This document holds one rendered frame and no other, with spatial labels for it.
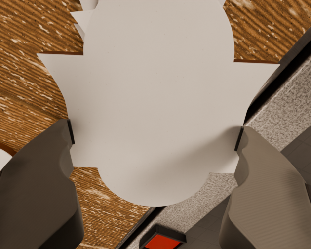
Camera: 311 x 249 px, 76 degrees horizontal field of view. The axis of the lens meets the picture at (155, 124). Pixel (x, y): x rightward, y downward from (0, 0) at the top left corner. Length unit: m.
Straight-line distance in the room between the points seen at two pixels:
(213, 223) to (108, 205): 1.89
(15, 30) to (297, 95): 0.34
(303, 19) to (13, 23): 0.29
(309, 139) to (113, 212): 1.56
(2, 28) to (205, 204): 0.40
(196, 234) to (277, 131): 2.09
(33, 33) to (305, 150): 1.77
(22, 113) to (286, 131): 0.37
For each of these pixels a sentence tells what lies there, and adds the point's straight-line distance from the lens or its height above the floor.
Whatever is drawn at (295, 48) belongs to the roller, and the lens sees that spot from 0.29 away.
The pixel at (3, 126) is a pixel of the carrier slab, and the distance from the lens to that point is 0.34.
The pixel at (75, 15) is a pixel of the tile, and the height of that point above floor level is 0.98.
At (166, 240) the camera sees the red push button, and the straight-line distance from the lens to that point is 0.49.
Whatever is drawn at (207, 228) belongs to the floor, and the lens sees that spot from 2.30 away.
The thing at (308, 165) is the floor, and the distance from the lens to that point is 1.96.
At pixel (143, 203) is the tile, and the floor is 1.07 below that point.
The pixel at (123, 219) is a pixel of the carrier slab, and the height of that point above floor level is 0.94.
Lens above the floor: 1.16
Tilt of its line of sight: 59 degrees down
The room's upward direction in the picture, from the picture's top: 178 degrees counter-clockwise
